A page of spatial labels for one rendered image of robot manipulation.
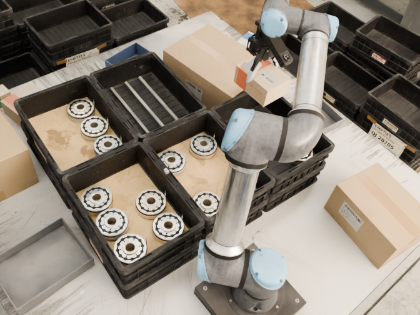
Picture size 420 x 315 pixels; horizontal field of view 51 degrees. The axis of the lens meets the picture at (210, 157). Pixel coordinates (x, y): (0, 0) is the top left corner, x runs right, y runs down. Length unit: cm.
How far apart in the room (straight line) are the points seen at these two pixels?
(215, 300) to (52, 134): 85
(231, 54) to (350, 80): 111
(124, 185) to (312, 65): 76
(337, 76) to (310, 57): 165
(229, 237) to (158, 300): 40
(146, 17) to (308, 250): 198
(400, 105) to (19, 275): 210
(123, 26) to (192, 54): 110
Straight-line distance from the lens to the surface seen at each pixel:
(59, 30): 282
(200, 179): 160
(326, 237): 174
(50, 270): 160
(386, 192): 174
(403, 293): 262
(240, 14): 392
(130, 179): 160
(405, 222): 170
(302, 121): 113
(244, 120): 109
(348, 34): 331
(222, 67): 193
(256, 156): 111
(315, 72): 124
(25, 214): 173
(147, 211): 149
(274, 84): 156
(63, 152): 170
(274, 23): 132
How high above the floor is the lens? 213
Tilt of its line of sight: 51 degrees down
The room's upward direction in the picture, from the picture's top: 10 degrees clockwise
